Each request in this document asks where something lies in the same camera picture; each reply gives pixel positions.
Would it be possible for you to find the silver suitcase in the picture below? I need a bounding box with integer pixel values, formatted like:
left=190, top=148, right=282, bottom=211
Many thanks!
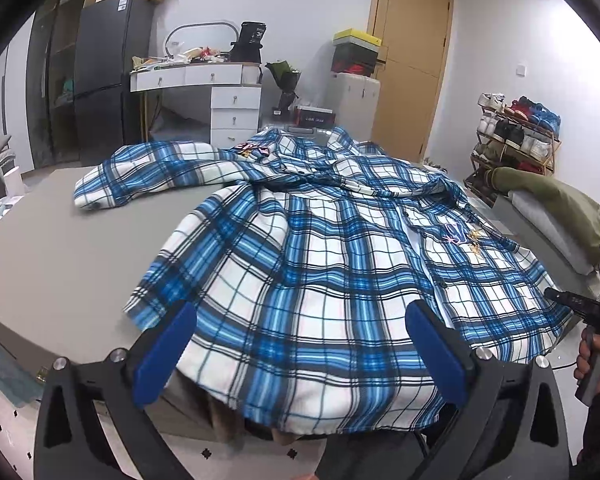
left=261, top=122, right=332, bottom=138

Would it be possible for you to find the dark open wardrobe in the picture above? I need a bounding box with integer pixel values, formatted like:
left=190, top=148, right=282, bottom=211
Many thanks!
left=27, top=0, right=88, bottom=171

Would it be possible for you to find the yellow box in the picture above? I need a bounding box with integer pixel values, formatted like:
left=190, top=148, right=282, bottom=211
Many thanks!
left=333, top=30, right=382, bottom=51

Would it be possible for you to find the shoe rack with shoes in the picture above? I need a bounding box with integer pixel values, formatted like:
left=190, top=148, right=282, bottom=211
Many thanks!
left=464, top=92, right=562, bottom=207

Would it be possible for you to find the olive green pillow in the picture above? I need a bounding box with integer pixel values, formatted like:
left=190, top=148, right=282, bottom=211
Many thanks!
left=490, top=166, right=600, bottom=272

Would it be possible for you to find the black shoe box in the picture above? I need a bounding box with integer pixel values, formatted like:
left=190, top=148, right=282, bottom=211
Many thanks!
left=291, top=106, right=337, bottom=129

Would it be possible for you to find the clutter on dressing table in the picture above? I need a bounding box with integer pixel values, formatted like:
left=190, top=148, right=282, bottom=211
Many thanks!
left=132, top=46, right=231, bottom=70

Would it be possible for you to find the white dressing table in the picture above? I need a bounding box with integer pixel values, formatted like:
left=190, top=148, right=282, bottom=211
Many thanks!
left=130, top=60, right=264, bottom=149

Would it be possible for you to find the blue white plaid shirt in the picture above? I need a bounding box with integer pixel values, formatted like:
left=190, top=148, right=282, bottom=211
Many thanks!
left=73, top=127, right=573, bottom=436

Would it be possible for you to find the white mattress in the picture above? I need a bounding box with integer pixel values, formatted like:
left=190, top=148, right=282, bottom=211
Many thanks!
left=500, top=192, right=600, bottom=277

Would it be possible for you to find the dark grey refrigerator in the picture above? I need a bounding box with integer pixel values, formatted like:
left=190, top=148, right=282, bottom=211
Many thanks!
left=75, top=0, right=154, bottom=166

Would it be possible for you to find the wooden door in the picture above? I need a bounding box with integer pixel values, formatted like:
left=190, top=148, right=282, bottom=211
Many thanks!
left=367, top=0, right=455, bottom=163

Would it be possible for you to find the red and black box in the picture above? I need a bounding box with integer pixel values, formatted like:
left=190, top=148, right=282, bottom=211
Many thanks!
left=331, top=57, right=380, bottom=77

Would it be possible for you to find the white cabinet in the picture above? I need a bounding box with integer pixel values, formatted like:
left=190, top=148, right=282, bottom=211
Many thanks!
left=329, top=72, right=382, bottom=143

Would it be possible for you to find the wrapped flower bouquet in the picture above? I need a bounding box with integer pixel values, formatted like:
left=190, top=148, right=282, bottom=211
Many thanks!
left=265, top=60, right=302, bottom=112

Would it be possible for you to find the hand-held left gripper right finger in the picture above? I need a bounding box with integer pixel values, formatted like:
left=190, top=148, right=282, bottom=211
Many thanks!
left=404, top=300, right=571, bottom=480

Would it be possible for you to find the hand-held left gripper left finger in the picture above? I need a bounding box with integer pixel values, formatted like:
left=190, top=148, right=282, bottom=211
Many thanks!
left=34, top=300, right=198, bottom=480

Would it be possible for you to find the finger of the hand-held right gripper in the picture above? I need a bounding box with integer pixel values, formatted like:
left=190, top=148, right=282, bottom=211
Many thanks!
left=544, top=287, right=588, bottom=318

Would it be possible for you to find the arched mirror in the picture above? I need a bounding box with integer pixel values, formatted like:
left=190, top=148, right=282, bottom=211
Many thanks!
left=165, top=21, right=238, bottom=62

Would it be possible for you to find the white bin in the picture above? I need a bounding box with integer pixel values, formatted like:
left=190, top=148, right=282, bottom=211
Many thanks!
left=5, top=167, right=29, bottom=199

